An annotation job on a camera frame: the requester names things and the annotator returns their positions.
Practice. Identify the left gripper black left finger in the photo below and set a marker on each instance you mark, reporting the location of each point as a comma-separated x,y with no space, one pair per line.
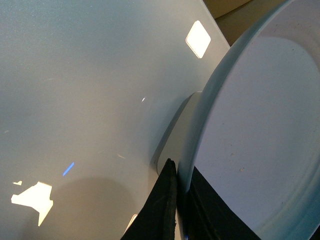
157,218

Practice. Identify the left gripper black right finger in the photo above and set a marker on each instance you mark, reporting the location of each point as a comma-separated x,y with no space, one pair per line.
209,217

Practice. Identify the grey round plate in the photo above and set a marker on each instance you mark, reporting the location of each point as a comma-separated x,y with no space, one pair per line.
255,132

